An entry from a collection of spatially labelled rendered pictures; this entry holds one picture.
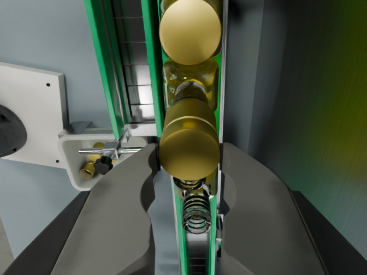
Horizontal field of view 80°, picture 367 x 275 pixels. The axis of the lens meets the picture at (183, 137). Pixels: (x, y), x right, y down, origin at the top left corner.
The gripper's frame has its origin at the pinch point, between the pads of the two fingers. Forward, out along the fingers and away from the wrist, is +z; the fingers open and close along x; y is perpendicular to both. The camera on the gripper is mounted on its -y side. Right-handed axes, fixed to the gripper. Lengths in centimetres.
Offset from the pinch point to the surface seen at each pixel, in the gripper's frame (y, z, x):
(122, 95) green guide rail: 5.7, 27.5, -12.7
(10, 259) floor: 203, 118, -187
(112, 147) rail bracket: 13.4, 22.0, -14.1
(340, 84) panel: -1.2, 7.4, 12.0
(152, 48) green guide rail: -2.7, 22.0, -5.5
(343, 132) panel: 2.1, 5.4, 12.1
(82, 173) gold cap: 32, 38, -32
